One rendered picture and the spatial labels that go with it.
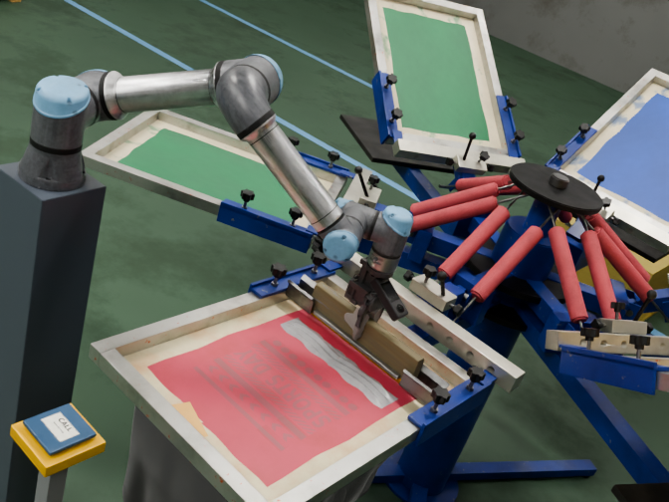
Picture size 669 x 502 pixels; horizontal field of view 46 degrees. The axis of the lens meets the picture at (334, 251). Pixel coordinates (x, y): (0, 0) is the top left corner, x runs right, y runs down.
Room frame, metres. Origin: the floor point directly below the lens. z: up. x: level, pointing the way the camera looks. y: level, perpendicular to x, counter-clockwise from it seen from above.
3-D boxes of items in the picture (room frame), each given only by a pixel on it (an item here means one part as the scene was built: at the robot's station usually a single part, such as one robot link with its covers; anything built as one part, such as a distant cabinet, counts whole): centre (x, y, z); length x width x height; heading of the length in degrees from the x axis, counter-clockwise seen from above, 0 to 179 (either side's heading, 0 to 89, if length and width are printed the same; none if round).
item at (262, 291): (1.86, 0.08, 0.98); 0.30 x 0.05 x 0.07; 146
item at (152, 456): (1.27, 0.14, 0.74); 0.45 x 0.03 x 0.43; 56
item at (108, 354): (1.51, -0.02, 0.97); 0.79 x 0.58 x 0.04; 146
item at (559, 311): (2.39, -0.60, 0.99); 0.82 x 0.79 x 0.12; 146
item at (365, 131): (2.99, -0.30, 0.91); 1.34 x 0.41 x 0.08; 26
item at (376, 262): (1.70, -0.12, 1.23); 0.08 x 0.08 x 0.05
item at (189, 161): (2.44, 0.30, 1.05); 1.08 x 0.61 x 0.23; 86
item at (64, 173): (1.62, 0.69, 1.25); 0.15 x 0.15 x 0.10
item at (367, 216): (1.69, -0.02, 1.31); 0.11 x 0.11 x 0.08; 86
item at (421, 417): (1.55, -0.38, 0.98); 0.30 x 0.05 x 0.07; 146
